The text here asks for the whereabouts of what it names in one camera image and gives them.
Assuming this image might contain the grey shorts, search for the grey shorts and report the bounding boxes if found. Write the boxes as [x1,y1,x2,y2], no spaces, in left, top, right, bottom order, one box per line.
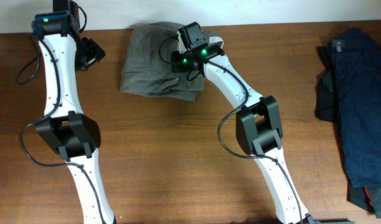
[119,22,204,101]

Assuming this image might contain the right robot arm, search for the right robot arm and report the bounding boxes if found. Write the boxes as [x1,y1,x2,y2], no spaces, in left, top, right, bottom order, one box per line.
[171,44,309,223]

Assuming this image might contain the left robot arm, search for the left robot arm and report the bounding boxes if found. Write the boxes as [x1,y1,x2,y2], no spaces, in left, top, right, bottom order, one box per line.
[32,9,116,223]

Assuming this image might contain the dark blue jeans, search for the dark blue jeans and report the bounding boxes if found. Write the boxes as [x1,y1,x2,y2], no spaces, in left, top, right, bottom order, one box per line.
[330,28,381,187]

